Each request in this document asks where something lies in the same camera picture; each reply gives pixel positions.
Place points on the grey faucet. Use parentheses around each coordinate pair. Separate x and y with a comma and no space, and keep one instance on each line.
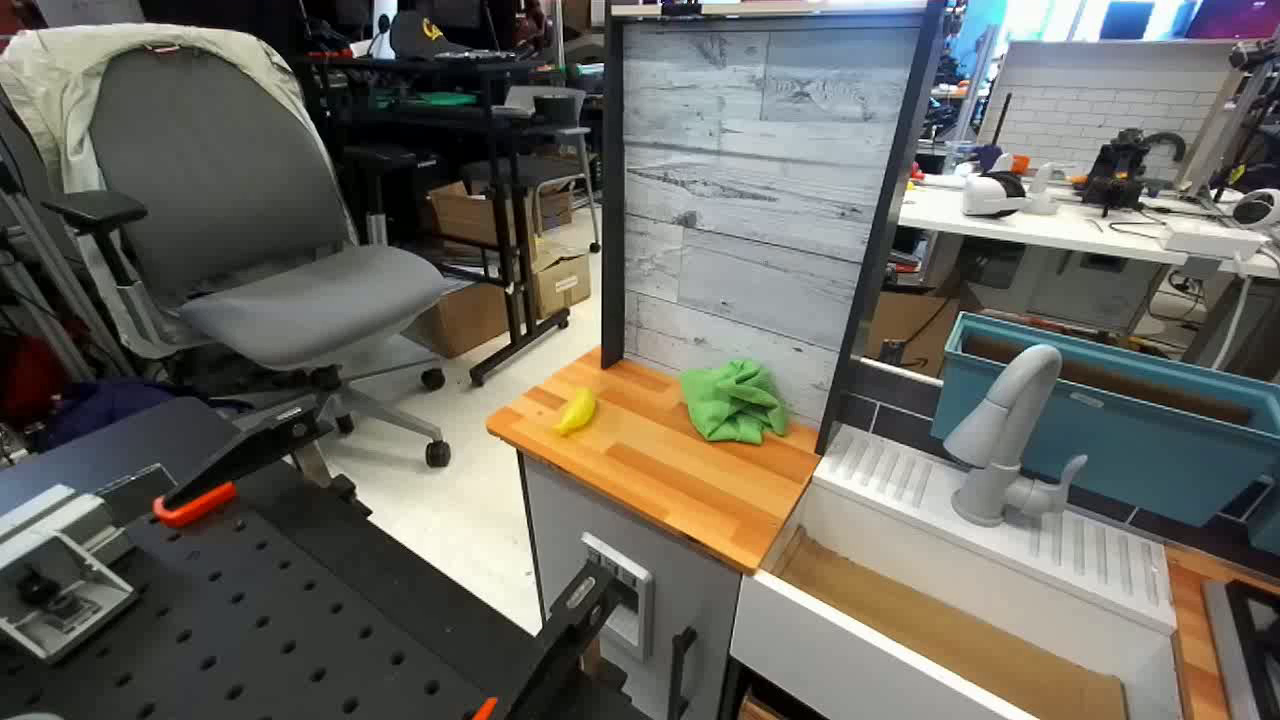
(1003,413)

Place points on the toy stove top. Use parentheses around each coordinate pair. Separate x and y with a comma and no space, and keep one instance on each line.
(1253,640)

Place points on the stove cabinet with wooden top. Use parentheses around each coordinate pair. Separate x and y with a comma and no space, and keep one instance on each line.
(1185,626)

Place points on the white brick pattern panel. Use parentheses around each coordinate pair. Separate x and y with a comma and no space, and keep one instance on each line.
(1106,100)

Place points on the yellow toy banana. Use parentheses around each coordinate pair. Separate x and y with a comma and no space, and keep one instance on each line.
(579,413)

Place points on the grey office chair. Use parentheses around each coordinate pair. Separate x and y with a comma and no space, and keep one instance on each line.
(225,174)

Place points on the white cabinet with wooden top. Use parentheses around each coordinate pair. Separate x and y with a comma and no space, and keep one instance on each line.
(666,475)

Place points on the black metal frame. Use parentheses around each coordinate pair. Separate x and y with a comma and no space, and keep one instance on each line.
(614,201)

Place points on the white toy sink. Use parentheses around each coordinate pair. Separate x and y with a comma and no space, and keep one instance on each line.
(864,465)

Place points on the cardboard box under desk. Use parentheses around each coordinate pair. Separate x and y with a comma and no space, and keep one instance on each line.
(905,335)

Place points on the black device on desk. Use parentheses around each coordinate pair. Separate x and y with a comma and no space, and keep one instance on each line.
(1127,166)

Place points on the green towel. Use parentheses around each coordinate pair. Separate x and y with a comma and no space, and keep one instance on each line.
(729,402)

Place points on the stacked cardboard box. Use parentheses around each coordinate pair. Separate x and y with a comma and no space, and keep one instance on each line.
(465,215)
(465,320)

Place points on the teal plastic bin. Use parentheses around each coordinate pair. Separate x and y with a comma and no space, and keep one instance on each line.
(1145,445)

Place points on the grey metal mount bracket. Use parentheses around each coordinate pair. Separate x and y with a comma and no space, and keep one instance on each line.
(66,601)

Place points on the white desk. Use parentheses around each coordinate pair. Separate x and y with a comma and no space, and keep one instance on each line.
(1052,224)

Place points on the grey wood-look back panel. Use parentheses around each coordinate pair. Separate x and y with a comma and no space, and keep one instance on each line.
(762,201)

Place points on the black metal rack table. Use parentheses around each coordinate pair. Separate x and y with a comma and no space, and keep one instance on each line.
(400,122)

